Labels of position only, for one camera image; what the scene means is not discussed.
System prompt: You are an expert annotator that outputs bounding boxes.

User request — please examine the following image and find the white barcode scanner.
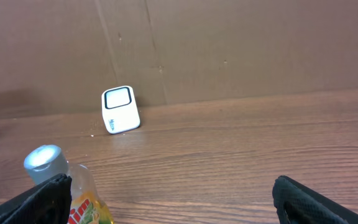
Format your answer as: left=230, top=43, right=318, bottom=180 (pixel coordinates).
left=101, top=85, right=140, bottom=134

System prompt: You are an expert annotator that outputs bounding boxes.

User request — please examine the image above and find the yellow liquid bottle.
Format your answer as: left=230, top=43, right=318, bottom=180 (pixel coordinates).
left=23, top=144, right=115, bottom=224

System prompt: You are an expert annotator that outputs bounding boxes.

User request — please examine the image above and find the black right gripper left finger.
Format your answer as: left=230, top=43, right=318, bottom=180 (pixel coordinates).
left=0, top=174, right=72, bottom=224

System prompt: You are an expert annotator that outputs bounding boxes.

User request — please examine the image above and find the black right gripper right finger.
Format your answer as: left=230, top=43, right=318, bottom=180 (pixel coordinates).
left=272, top=175, right=358, bottom=224

